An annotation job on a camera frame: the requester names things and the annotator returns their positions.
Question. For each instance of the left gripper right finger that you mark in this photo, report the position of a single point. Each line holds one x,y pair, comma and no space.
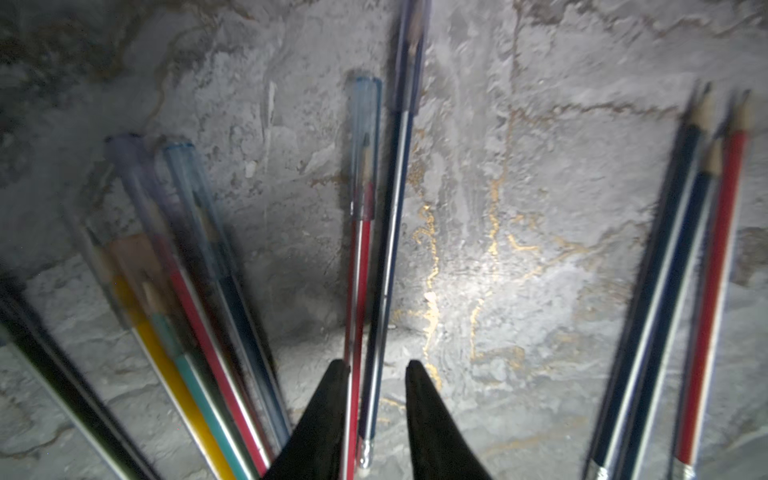
438,449

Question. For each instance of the bundle of coloured pencils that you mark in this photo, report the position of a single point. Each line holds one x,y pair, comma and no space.
130,280

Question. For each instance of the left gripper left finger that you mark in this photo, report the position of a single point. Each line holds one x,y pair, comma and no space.
314,449

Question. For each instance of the red pencil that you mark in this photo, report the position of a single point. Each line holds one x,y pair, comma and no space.
711,298
365,122

